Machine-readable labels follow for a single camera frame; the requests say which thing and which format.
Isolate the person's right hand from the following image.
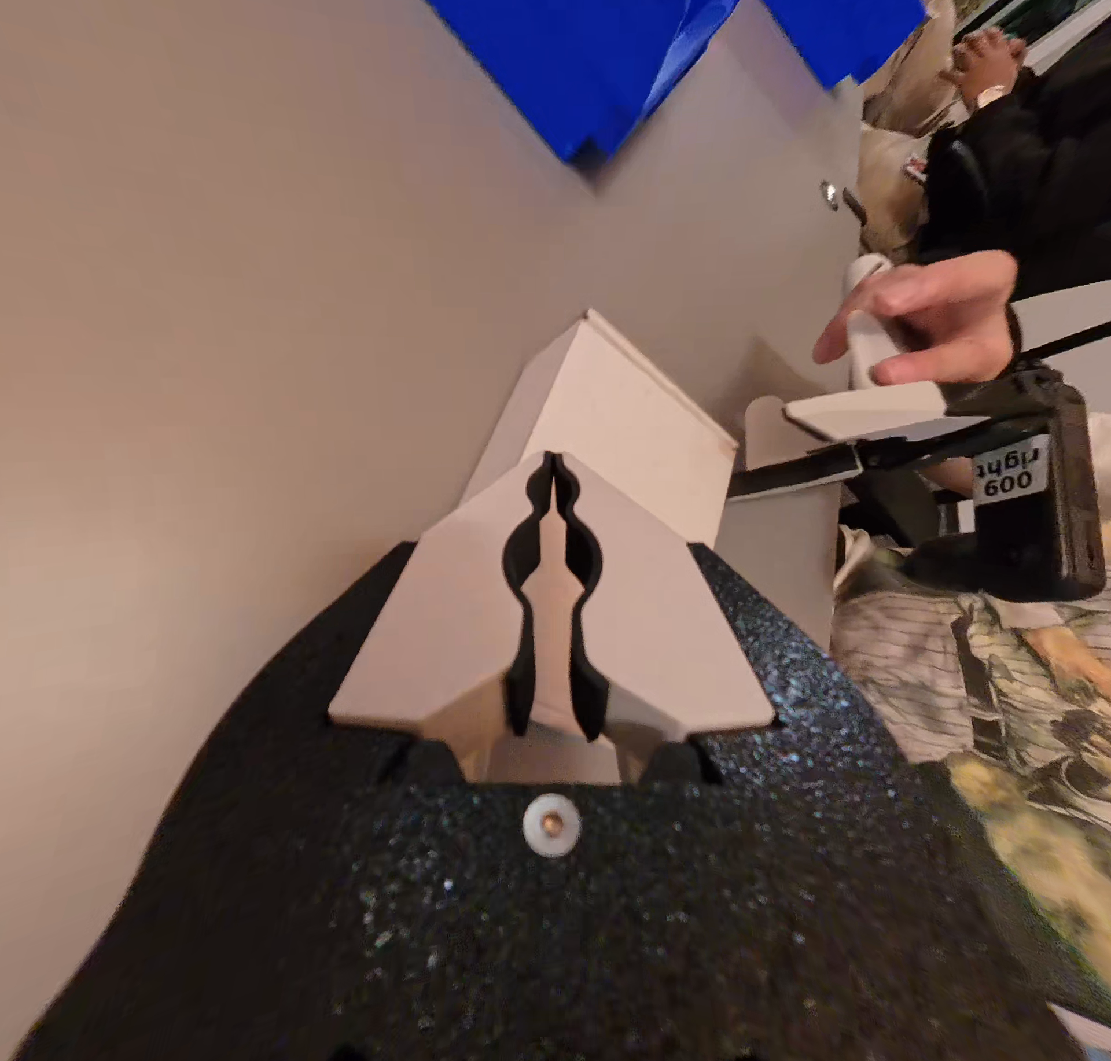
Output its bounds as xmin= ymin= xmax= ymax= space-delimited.
xmin=811 ymin=249 xmax=1021 ymax=387

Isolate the blue plastic bin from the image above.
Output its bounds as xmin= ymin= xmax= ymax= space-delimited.
xmin=386 ymin=0 xmax=928 ymax=164

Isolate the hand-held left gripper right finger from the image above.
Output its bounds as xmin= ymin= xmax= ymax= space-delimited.
xmin=554 ymin=451 xmax=778 ymax=780

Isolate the white cardboard mailer box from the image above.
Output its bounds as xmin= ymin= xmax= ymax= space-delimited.
xmin=458 ymin=308 xmax=862 ymax=550

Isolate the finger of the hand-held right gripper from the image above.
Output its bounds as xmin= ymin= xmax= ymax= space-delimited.
xmin=727 ymin=445 xmax=866 ymax=500
xmin=783 ymin=381 xmax=992 ymax=443

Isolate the white printed shirt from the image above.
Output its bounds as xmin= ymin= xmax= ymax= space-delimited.
xmin=832 ymin=523 xmax=1111 ymax=1019

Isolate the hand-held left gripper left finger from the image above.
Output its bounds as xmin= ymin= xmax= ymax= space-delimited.
xmin=326 ymin=451 xmax=557 ymax=780

